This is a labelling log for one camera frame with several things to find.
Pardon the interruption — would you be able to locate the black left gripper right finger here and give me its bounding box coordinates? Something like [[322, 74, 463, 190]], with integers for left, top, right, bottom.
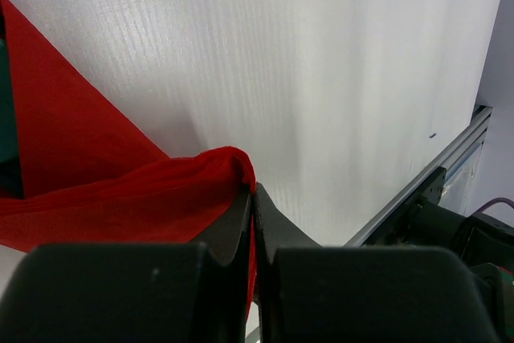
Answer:
[[254, 186, 502, 342]]

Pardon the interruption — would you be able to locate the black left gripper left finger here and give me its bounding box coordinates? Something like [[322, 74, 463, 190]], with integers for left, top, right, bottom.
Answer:
[[1, 188, 251, 342]]

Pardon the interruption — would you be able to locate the teal spoon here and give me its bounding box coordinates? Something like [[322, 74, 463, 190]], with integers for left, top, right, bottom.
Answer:
[[1, 39, 23, 198]]

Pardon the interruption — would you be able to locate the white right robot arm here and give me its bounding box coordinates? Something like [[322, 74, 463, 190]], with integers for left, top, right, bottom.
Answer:
[[389, 198, 513, 342]]

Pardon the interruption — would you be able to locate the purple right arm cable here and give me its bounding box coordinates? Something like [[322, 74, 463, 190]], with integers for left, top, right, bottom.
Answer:
[[475, 197, 514, 215]]

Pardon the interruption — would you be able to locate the aluminium right side rail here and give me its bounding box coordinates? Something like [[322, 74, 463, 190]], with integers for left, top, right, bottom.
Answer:
[[346, 105, 492, 247]]

